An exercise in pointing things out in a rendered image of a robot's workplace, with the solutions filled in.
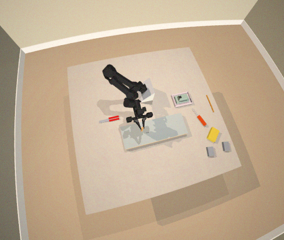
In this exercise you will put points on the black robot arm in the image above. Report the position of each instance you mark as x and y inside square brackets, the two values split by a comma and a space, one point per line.
[131, 93]

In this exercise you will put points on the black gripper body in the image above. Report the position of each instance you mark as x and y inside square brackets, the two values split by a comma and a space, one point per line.
[148, 115]

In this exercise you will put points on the orange-handled awl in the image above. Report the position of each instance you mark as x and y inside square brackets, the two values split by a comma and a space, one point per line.
[201, 120]

